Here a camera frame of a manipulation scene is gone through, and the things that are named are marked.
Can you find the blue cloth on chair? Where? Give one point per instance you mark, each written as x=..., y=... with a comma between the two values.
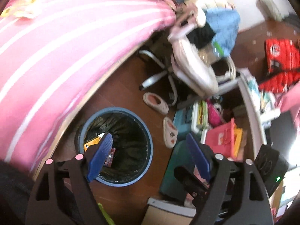
x=225, y=24

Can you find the pink slipper near chair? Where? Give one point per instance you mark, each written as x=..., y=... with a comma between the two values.
x=156, y=102

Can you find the white office chair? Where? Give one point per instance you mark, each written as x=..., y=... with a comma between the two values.
x=194, y=60

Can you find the red packaging bag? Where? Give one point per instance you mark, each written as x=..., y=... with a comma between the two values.
x=282, y=58

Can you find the pink striped bed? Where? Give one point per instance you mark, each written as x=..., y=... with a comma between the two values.
x=54, y=55

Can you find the pink slipper near bin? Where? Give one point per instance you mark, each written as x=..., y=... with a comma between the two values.
x=170, y=133

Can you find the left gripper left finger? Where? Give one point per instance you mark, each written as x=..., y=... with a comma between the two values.
x=96, y=155

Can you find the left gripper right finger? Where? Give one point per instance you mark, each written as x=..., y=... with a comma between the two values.
x=198, y=156

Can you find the blue rimmed trash bin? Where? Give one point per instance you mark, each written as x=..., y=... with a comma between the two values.
x=132, y=145

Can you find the pink box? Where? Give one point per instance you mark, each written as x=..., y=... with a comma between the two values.
x=225, y=139

